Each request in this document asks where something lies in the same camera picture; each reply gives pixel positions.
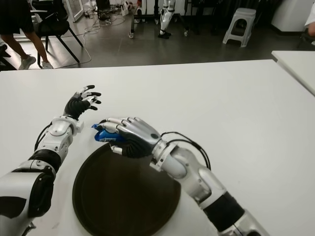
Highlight left robot hand black silver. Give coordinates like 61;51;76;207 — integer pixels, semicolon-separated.
63;85;102;121

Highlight right robot hand black silver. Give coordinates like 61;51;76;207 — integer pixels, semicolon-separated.
98;117;162;158

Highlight blue Oreo cookie pack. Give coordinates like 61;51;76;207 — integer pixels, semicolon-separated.
91;123;126;143

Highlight round dark brown tray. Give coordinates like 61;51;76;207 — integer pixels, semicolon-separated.
72;142;183;236

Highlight black chair at edge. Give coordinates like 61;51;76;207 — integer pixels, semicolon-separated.
0;44;18;71

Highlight white framed panel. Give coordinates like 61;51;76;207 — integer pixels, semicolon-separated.
65;0;87;23

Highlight standing person black shorts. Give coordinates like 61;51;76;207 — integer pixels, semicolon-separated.
0;0;54;71

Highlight white humanoid robot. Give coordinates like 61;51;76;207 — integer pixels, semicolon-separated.
157;0;177;38

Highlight grey plastic stool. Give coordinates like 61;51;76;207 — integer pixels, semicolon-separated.
222;7;256;47

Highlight white neighbouring table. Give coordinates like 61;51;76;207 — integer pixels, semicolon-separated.
271;50;315;96

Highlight white cabinet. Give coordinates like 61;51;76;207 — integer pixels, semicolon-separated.
270;0;313;32

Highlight seated person white shirt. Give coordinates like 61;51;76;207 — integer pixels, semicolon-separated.
301;9;315;45

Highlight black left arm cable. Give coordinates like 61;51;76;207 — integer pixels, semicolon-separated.
33;122;54;152

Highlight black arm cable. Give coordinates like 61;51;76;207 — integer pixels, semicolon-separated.
33;122;54;152
159;132;212;170

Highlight white floor cable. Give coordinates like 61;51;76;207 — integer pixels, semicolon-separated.
53;19;101;67

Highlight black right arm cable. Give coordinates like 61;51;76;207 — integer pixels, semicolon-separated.
159;132;212;170

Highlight tangle of floor cables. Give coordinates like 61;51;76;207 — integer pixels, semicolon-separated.
83;3;135;35

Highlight black wheeled frame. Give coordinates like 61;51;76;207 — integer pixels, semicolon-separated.
127;0;190;39

